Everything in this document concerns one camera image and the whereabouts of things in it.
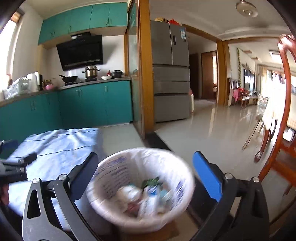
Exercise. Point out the round ceiling light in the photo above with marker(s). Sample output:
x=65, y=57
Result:
x=247, y=9

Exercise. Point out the bin with white plastic liner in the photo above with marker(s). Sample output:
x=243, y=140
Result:
x=111, y=171

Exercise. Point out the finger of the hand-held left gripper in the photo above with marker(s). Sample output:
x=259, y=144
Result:
x=25, y=160
x=9, y=146

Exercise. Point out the white and blue carton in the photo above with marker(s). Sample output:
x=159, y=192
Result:
x=150, y=201

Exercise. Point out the grey kitchen countertop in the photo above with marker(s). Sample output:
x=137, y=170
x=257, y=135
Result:
x=23, y=96

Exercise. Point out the dining table with cloth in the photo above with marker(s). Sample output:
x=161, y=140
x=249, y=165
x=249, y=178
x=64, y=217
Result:
x=269, y=118

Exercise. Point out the steel stock pot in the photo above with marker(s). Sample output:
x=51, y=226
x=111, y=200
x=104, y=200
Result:
x=91, y=73

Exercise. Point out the pink bowl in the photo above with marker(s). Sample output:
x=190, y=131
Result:
x=49, y=87

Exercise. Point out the white dish rack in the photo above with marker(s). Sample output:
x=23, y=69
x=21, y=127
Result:
x=16, y=89

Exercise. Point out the white plastic bag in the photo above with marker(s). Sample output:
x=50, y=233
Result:
x=128, y=193

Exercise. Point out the teal kitchen cabinets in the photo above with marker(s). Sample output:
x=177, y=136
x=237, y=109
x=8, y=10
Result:
x=81, y=20
x=92, y=104

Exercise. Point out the wooden framed glass sliding door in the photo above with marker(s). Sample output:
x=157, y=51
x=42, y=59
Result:
x=144, y=69

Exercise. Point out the plain pink plastic bag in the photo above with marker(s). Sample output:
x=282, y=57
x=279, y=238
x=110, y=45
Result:
x=133, y=206

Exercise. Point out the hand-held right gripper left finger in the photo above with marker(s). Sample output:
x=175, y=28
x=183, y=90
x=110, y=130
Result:
x=83, y=176

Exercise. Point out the red brown wooden chair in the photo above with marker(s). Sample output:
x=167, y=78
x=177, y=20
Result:
x=284, y=92

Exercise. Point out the person's left hand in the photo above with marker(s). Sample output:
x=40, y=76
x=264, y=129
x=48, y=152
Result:
x=4, y=194

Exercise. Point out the wooden archway frame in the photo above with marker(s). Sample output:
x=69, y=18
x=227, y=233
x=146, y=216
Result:
x=222, y=74

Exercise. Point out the yellow package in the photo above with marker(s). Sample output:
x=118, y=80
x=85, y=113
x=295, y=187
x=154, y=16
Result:
x=160, y=19

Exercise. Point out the white countertop appliance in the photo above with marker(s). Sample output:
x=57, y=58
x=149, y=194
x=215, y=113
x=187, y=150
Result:
x=32, y=82

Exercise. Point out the row of wooden chairs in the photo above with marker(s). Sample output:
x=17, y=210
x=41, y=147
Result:
x=240, y=92

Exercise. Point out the black wok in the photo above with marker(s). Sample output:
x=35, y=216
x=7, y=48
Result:
x=69, y=79

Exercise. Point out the bright kitchen window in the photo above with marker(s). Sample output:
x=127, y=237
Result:
x=9, y=51

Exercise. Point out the blue checked tablecloth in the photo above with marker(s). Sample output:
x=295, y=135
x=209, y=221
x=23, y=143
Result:
x=57, y=148

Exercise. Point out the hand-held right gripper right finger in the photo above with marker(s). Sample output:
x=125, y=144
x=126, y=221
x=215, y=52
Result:
x=207, y=176

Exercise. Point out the red plastic bag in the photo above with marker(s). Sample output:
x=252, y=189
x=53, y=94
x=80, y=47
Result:
x=173, y=22

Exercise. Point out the silver refrigerator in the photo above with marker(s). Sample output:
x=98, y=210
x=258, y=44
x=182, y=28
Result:
x=171, y=81

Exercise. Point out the green leafy vegetable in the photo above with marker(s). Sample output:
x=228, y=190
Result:
x=151, y=182

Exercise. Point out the white bowl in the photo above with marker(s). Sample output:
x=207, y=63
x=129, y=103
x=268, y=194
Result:
x=106, y=77

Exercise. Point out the green vine garland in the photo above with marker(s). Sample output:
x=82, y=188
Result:
x=239, y=67

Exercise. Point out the brown interior door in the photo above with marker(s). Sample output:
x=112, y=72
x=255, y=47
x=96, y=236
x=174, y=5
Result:
x=207, y=76

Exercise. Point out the dark casserole pot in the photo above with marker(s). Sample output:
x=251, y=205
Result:
x=118, y=74

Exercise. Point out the teal lower kitchen cabinets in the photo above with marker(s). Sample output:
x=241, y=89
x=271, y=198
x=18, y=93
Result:
x=92, y=104

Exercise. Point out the black gas stove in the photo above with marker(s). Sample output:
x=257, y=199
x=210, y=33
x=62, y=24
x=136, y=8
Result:
x=81, y=81

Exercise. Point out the black range hood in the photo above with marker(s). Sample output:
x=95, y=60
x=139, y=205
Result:
x=81, y=53

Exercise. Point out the teal upper kitchen cabinets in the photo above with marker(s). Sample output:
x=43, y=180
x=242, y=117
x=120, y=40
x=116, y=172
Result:
x=81, y=20

